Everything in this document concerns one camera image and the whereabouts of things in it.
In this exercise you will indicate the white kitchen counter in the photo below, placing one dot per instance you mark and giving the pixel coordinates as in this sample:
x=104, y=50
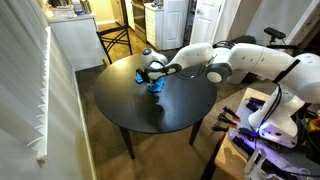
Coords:
x=78, y=43

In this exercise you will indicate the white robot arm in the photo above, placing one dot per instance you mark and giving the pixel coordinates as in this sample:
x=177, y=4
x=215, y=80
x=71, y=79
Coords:
x=260, y=60

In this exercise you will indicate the steel oven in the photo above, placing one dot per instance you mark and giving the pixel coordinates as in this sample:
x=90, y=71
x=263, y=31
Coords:
x=139, y=20

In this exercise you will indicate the long black bar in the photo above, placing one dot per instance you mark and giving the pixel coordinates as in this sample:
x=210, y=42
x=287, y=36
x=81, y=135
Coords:
x=246, y=146

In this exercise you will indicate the black camera on stand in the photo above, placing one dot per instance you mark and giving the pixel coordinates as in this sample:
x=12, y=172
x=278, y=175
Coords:
x=275, y=32

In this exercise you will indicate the black storage box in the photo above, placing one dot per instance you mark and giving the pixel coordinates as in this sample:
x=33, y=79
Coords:
x=245, y=39

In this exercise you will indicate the black clamp orange tip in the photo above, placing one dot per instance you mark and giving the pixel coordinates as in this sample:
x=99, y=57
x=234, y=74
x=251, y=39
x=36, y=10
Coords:
x=220, y=128
x=226, y=120
x=231, y=113

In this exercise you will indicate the white drawer cabinet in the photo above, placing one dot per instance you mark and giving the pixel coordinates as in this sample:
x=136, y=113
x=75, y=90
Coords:
x=173, y=26

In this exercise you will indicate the grey robot mounting plate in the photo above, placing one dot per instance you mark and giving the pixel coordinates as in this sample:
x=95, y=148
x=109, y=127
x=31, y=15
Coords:
x=283, y=156

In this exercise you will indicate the wooden side table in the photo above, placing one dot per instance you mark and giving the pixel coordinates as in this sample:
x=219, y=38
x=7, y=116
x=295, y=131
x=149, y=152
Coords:
x=230, y=160

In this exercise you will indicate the white window blinds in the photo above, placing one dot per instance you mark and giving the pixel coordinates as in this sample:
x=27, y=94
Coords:
x=20, y=83

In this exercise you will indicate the white blue bottle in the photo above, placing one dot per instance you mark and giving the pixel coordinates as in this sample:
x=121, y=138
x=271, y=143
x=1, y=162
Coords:
x=77, y=7

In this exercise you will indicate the round black table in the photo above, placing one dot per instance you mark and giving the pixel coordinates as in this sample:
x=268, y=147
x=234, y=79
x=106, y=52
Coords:
x=126, y=100

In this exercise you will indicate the blue striped towel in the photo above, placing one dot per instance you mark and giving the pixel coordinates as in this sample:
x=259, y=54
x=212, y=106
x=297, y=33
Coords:
x=156, y=86

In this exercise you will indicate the black metal chair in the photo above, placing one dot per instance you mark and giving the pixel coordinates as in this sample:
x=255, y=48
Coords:
x=113, y=30

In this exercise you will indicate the white container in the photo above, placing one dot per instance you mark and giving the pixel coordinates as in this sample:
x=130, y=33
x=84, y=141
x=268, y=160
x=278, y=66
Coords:
x=63, y=12

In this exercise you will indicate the yellow tool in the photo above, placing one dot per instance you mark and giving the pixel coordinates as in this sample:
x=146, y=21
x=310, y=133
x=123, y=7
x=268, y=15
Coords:
x=314, y=125

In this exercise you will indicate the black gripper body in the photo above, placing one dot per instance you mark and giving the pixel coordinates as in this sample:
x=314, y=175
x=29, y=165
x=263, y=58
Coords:
x=142, y=75

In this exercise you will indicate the white VR controller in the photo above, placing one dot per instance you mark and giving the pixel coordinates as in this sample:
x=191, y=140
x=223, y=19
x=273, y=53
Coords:
x=255, y=165

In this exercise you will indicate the white trash can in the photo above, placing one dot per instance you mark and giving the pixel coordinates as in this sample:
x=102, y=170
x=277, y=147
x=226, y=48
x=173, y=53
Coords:
x=237, y=79

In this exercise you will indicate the white panel door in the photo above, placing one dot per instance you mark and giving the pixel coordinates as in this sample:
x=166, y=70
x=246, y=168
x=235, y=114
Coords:
x=206, y=16

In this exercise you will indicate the metal cup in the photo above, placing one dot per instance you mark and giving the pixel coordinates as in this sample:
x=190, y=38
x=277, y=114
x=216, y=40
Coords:
x=86, y=6

